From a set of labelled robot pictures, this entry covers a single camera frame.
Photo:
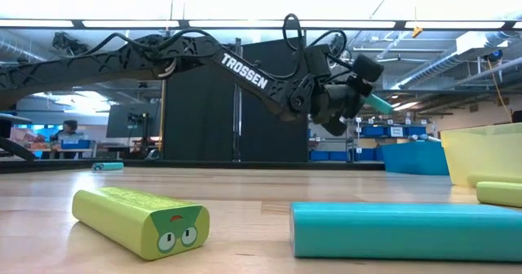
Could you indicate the black table edge rail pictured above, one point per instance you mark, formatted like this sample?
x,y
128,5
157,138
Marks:
x,y
224,166

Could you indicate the teal rectangular block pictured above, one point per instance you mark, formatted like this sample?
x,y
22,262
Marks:
x,y
381,104
108,166
408,233

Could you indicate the yellow hanging tag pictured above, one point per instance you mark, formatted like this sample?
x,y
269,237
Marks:
x,y
417,32

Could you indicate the person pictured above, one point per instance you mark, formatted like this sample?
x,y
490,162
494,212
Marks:
x,y
69,133

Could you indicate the black monitor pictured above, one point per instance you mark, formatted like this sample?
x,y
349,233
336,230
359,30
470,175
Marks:
x,y
118,121

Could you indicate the yellow translucent plastic bin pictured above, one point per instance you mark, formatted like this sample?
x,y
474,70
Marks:
x,y
485,151

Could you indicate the metal partition pole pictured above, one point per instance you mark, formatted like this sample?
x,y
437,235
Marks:
x,y
237,135

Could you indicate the black partition panel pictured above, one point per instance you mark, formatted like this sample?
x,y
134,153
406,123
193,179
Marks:
x,y
265,139
200,119

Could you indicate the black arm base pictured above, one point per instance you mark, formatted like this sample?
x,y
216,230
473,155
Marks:
x,y
12,118

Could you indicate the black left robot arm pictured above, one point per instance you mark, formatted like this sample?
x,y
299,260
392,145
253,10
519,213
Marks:
x,y
102,64

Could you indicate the camera on tripod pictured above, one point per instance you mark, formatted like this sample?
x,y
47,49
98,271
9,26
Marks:
x,y
138,117

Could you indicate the white roll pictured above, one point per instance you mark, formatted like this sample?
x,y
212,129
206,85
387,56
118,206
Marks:
x,y
424,138

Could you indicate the blue crate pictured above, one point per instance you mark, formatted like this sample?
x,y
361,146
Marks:
x,y
75,144

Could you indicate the blue plastic bin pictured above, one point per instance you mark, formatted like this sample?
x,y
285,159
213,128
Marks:
x,y
414,160

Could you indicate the green rectangular block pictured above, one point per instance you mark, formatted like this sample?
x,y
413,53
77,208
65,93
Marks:
x,y
501,194
122,217

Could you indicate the metal shelf rack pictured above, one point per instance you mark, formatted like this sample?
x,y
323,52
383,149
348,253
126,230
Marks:
x,y
358,143

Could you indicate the silver ventilation duct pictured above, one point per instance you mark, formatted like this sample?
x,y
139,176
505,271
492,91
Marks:
x,y
424,71

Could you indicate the blue hanging device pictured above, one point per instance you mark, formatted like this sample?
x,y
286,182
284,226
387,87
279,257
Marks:
x,y
494,55

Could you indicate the blue storage bin with label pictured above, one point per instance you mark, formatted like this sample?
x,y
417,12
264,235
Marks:
x,y
395,131

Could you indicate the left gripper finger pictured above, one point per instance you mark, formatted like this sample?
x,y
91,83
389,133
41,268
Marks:
x,y
363,89

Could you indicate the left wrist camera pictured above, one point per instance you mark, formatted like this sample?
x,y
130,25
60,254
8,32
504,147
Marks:
x,y
367,68

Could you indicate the black ceiling-hung device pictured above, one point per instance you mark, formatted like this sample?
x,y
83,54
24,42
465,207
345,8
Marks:
x,y
67,42
336,45

